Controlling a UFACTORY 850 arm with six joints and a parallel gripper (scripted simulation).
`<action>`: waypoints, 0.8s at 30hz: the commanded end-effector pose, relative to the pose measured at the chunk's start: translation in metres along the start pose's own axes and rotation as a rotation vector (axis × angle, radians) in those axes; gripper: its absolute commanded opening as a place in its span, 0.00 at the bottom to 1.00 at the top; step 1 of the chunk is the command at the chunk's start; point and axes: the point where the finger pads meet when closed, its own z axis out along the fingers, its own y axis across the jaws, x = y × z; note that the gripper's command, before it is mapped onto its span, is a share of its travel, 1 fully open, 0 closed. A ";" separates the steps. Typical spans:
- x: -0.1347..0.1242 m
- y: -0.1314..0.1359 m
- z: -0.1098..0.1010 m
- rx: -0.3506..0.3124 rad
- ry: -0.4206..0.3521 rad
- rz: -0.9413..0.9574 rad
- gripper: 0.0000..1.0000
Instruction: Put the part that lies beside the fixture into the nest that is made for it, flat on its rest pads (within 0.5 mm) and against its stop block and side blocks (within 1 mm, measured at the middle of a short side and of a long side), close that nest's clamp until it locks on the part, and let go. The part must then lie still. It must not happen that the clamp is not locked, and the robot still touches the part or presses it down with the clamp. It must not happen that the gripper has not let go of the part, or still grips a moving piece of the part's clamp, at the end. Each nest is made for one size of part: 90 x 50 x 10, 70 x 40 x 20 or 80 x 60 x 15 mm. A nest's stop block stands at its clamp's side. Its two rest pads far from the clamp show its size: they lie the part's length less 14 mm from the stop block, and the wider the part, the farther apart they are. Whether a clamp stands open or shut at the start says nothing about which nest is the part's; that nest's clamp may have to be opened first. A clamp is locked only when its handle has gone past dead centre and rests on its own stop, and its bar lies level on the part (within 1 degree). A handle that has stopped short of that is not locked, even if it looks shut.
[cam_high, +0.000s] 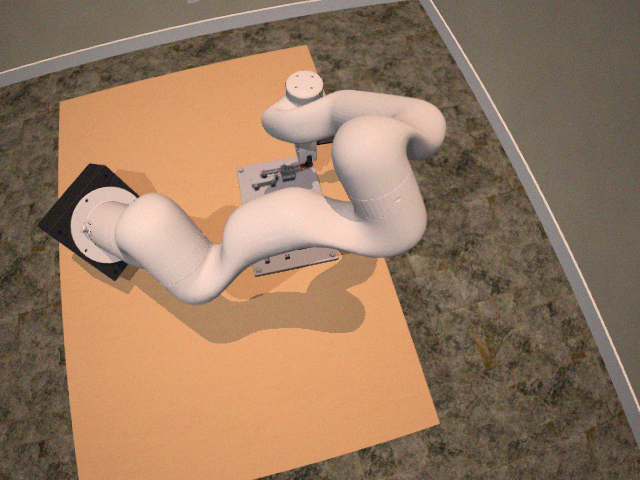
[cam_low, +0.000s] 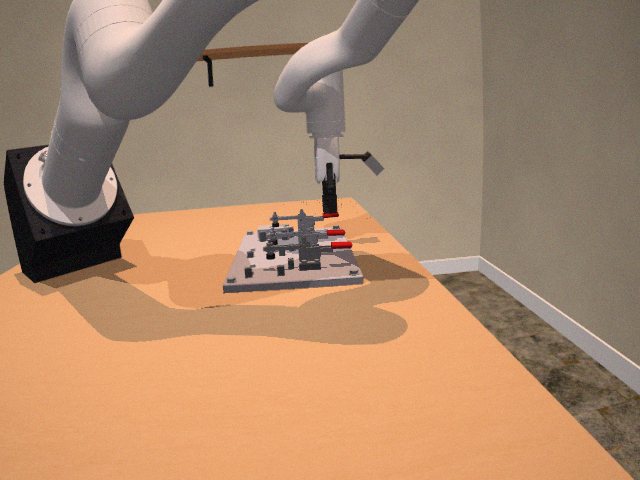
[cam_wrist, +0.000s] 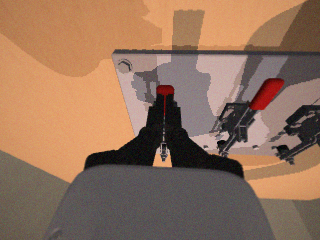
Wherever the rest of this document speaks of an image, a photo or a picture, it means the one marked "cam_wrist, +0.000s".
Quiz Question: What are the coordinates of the black toggle clamp with red handle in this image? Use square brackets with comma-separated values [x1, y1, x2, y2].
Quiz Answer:
[217, 78, 284, 158]

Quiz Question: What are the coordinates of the grey toggle clamp with red handle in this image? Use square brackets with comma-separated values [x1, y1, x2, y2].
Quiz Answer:
[276, 105, 320, 166]

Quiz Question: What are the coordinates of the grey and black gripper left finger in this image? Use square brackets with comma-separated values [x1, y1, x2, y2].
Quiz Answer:
[83, 94, 164, 170]

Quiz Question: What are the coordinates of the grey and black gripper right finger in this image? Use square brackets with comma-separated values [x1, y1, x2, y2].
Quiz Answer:
[164, 94, 244, 179]

